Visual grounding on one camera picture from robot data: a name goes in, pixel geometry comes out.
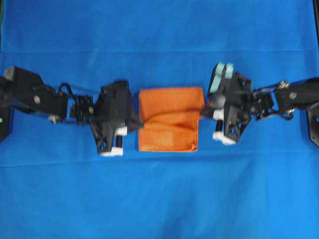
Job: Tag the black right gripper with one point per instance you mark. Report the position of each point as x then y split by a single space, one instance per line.
227 108

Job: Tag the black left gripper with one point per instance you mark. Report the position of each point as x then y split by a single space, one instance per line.
108 134

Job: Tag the orange towel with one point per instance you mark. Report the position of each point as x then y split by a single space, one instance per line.
171 119

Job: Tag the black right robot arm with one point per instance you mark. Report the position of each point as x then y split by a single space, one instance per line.
282 99

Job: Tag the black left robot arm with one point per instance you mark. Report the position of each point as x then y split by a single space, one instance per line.
26 92

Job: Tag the blue table cloth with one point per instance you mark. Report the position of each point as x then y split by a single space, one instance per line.
53 183

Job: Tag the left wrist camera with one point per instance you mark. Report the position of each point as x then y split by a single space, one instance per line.
115 101

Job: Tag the right wrist camera teal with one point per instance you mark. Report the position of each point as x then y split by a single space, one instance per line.
221 75

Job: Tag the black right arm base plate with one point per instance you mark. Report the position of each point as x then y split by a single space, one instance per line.
313 123

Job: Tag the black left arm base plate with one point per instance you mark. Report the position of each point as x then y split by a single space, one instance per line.
6 122

